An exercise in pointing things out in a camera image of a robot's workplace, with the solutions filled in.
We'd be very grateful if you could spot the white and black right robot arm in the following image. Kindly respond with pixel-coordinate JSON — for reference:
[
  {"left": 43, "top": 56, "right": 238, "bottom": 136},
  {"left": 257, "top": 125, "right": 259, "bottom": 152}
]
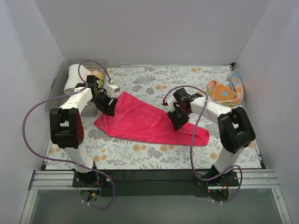
[{"left": 162, "top": 85, "right": 256, "bottom": 186}]

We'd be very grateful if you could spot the orange patterned rolled towel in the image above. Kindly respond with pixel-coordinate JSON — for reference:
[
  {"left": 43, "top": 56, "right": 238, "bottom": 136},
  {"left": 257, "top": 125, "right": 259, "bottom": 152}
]
[{"left": 92, "top": 70, "right": 105, "bottom": 88}]

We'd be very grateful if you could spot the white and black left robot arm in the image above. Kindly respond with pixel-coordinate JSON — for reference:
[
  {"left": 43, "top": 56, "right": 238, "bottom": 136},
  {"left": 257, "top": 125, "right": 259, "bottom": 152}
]
[{"left": 50, "top": 75, "right": 120, "bottom": 187}]

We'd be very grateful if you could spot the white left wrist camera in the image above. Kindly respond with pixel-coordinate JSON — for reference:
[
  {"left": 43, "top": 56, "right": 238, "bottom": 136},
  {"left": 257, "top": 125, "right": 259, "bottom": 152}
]
[{"left": 106, "top": 84, "right": 120, "bottom": 95}]

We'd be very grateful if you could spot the red microfiber towel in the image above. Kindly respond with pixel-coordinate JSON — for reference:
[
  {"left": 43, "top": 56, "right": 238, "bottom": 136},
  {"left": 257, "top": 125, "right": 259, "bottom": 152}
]
[{"left": 93, "top": 91, "right": 210, "bottom": 147}]

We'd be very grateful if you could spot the white rolled towel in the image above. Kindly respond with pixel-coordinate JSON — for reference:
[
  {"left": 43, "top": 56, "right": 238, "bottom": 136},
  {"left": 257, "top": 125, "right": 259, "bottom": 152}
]
[{"left": 64, "top": 64, "right": 92, "bottom": 94}]

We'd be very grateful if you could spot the orange blue patterned towel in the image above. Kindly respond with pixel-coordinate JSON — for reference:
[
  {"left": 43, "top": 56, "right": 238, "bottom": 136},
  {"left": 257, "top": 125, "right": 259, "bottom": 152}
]
[{"left": 207, "top": 70, "right": 244, "bottom": 106}]

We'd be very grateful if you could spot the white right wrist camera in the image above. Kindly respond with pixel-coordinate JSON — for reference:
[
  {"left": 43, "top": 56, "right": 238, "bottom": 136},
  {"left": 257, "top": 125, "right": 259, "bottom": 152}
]
[{"left": 162, "top": 98, "right": 176, "bottom": 111}]

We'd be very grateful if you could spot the aluminium frame rail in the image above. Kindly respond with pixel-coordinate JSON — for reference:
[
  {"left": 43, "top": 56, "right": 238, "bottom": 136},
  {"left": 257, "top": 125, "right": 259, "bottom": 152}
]
[{"left": 30, "top": 169, "right": 281, "bottom": 189}]

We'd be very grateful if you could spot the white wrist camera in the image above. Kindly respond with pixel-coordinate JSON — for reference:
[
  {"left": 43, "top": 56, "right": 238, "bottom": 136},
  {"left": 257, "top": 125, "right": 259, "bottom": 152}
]
[
  {"left": 106, "top": 84, "right": 120, "bottom": 95},
  {"left": 162, "top": 98, "right": 176, "bottom": 111}
]

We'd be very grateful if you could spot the clear grey plastic tray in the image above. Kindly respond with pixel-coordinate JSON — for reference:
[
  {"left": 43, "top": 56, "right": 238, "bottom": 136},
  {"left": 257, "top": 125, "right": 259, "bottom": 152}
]
[{"left": 45, "top": 58, "right": 108, "bottom": 117}]

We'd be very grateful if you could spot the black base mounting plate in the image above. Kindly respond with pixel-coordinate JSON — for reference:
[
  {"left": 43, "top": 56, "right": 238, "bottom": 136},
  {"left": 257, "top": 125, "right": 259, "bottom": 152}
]
[{"left": 72, "top": 169, "right": 239, "bottom": 198}]

